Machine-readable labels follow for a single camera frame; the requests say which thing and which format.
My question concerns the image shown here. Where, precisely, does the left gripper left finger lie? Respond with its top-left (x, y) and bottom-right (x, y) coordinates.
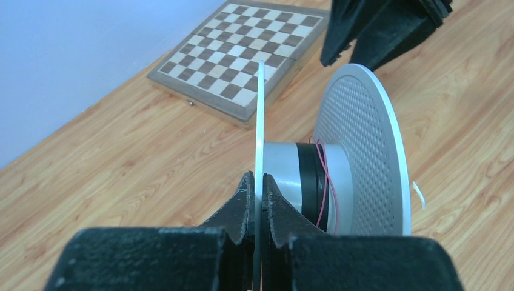
top-left (45, 172), bottom-right (254, 290)

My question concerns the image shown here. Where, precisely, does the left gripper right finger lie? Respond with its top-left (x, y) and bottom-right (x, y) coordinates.
top-left (261, 174), bottom-right (463, 290)

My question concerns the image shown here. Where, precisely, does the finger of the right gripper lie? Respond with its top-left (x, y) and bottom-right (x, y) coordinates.
top-left (349, 0), bottom-right (453, 71)
top-left (320, 0), bottom-right (391, 67)

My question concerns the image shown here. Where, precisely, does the thin red wire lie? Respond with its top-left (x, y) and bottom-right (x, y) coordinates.
top-left (309, 138), bottom-right (340, 236)

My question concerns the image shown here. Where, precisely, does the grey cable spool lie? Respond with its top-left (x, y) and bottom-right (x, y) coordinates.
top-left (253, 60), bottom-right (412, 236)

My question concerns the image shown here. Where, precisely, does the wooden chessboard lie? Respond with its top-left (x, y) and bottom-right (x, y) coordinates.
top-left (147, 1), bottom-right (330, 128)

